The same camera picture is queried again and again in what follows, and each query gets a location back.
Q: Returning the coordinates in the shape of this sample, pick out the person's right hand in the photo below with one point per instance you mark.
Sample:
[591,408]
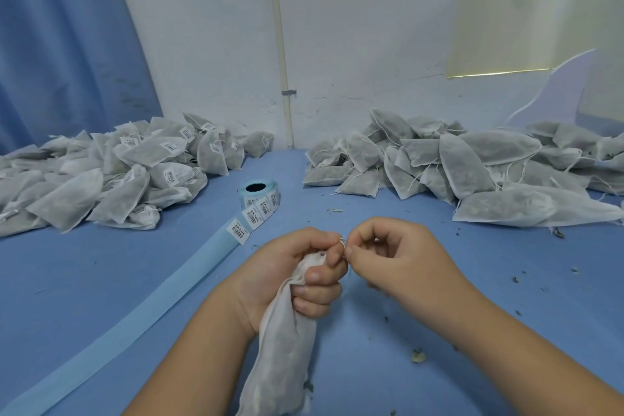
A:
[414,265]

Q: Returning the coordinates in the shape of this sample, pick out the person's left hand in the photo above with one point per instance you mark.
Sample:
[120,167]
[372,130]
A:
[273,274]

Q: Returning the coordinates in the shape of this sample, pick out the white sachet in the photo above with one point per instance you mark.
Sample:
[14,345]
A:
[283,352]

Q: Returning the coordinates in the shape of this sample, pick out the pile of unlabelled herb bags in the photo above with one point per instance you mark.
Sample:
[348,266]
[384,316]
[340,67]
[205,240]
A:
[468,162]

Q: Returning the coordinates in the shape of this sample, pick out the blue label roll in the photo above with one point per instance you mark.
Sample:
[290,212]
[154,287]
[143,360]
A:
[146,308]

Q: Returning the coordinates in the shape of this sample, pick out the pile of labelled herb bags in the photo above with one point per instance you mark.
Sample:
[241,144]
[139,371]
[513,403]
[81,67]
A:
[117,172]

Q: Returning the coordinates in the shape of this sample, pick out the person's left forearm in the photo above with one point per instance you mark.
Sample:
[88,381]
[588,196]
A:
[185,372]

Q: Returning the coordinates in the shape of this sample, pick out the person's right forearm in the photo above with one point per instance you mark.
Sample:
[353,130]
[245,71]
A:
[546,362]

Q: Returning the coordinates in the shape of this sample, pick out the dried herb crumb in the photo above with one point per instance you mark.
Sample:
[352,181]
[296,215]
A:
[418,355]

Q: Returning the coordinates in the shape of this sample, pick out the grey pipe clamp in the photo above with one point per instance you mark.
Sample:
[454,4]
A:
[289,92]

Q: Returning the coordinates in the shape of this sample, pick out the white curved board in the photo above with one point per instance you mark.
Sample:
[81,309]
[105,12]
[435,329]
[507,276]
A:
[556,94]

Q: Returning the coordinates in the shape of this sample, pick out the large beige panel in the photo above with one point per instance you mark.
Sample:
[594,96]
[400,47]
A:
[606,60]

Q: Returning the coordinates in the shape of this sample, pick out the blue curtain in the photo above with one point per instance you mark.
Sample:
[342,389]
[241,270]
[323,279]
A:
[63,35]

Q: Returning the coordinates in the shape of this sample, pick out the white wall pipe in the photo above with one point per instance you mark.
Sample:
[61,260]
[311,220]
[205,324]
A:
[281,31]

